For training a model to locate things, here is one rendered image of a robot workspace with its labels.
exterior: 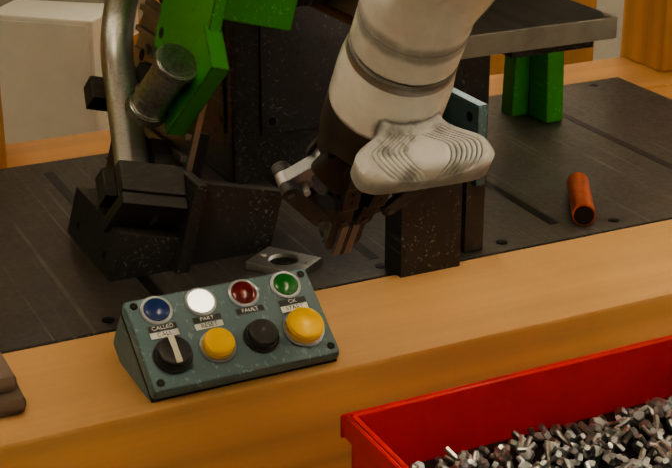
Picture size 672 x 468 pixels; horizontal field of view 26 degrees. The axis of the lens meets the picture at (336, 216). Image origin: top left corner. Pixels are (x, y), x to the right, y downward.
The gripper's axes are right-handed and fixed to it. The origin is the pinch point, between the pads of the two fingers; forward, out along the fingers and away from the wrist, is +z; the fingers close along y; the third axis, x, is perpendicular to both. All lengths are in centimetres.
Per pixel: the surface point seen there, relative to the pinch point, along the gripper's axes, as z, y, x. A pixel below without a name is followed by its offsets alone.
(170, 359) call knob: 8.4, 12.5, 3.2
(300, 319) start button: 8.7, 2.0, 1.7
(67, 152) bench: 47, 6, -47
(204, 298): 9.1, 8.5, -1.8
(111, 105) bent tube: 17.7, 8.2, -28.6
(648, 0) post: 43, -74, -57
